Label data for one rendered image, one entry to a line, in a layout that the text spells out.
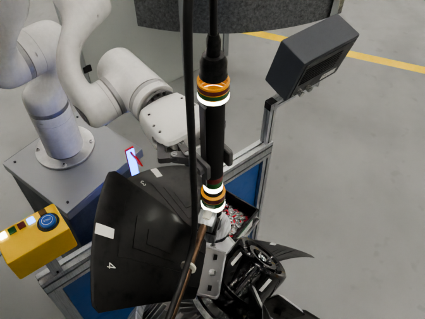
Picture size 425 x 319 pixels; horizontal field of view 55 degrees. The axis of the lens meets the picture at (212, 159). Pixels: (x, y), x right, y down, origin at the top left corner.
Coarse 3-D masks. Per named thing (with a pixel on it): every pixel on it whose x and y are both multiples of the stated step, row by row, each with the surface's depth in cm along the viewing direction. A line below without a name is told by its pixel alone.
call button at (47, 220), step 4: (44, 216) 103; (48, 216) 103; (52, 216) 103; (40, 220) 102; (44, 220) 102; (48, 220) 102; (52, 220) 102; (40, 224) 101; (44, 224) 101; (48, 224) 101; (52, 224) 102; (44, 228) 102
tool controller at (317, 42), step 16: (336, 16) 133; (304, 32) 127; (320, 32) 128; (336, 32) 129; (352, 32) 130; (288, 48) 123; (304, 48) 123; (320, 48) 124; (336, 48) 127; (272, 64) 132; (288, 64) 126; (304, 64) 121; (320, 64) 128; (336, 64) 139; (272, 80) 136; (288, 80) 130; (304, 80) 130; (320, 80) 142; (288, 96) 134
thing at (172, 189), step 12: (168, 168) 101; (180, 168) 103; (132, 180) 95; (156, 180) 97; (168, 180) 97; (180, 180) 98; (156, 192) 94; (168, 192) 94; (180, 192) 95; (168, 204) 92; (180, 204) 92; (180, 216) 90
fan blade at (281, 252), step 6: (234, 240) 115; (264, 246) 109; (270, 246) 109; (276, 246) 110; (282, 246) 112; (276, 252) 102; (282, 252) 103; (288, 252) 104; (294, 252) 106; (300, 252) 108; (282, 258) 95; (288, 258) 96
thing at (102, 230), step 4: (96, 224) 59; (100, 224) 60; (96, 228) 59; (100, 228) 59; (104, 228) 60; (108, 228) 60; (112, 228) 61; (96, 232) 59; (100, 232) 59; (104, 232) 60; (108, 232) 60; (112, 232) 61; (108, 236) 60; (112, 236) 60
